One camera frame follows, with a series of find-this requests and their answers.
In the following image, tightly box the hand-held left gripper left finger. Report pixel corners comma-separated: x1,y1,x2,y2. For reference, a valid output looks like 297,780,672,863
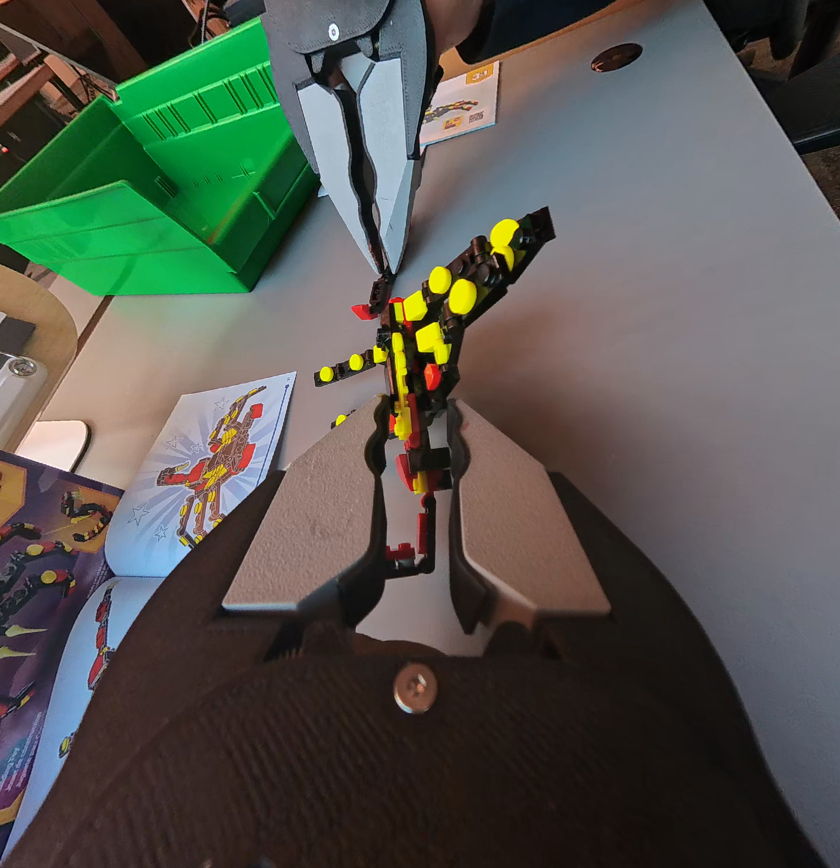
222,393,390,632

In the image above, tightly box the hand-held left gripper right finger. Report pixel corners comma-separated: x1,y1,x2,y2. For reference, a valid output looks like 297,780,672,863
449,397,612,636

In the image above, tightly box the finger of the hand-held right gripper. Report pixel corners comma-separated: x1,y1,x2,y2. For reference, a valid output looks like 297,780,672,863
294,81,386,272
340,53,421,274

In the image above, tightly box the red and black lego leg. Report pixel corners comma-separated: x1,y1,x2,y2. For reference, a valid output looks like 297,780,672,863
351,273,394,321

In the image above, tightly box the black and yellow lego model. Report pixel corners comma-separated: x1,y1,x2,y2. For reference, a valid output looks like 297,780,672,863
314,207,558,577

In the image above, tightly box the small white lego booklet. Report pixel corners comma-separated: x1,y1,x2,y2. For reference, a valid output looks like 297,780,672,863
419,61,501,146

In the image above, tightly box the open lego instruction booklet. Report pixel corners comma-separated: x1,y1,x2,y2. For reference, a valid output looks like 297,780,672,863
0,371,297,859

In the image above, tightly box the purple lego box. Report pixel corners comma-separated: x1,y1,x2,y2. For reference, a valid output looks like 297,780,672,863
0,444,126,845

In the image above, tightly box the green plastic bin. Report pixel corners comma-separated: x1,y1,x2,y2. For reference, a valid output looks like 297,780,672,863
0,17,322,296

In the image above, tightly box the dark office chair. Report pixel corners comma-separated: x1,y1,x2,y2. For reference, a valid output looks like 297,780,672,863
705,0,840,153

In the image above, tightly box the round table cable grommet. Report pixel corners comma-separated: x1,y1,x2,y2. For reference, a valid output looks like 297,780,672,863
591,42,643,75

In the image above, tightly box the wooden chair with metal frame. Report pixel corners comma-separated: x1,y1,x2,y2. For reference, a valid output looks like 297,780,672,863
0,261,78,469

